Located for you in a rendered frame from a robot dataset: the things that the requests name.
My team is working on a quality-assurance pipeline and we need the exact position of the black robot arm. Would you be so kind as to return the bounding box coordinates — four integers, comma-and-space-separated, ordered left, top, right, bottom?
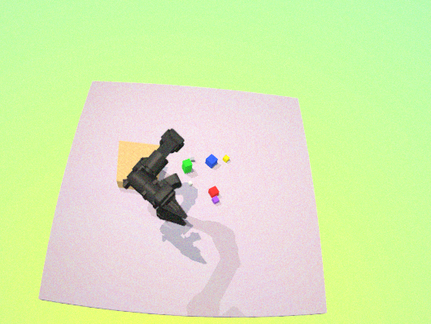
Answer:
123, 129, 185, 194

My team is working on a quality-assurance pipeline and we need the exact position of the blue block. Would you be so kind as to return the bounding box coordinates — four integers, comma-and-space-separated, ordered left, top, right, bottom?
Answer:
205, 154, 218, 168

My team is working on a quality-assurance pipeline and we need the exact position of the purple block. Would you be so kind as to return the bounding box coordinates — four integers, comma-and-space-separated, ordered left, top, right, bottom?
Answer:
211, 196, 220, 205

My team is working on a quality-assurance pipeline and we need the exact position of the red block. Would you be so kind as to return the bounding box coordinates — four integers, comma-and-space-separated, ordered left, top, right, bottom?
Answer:
208, 186, 219, 198

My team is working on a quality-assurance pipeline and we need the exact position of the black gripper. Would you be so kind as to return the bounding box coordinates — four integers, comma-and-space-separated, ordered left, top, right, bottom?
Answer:
140, 180, 188, 226

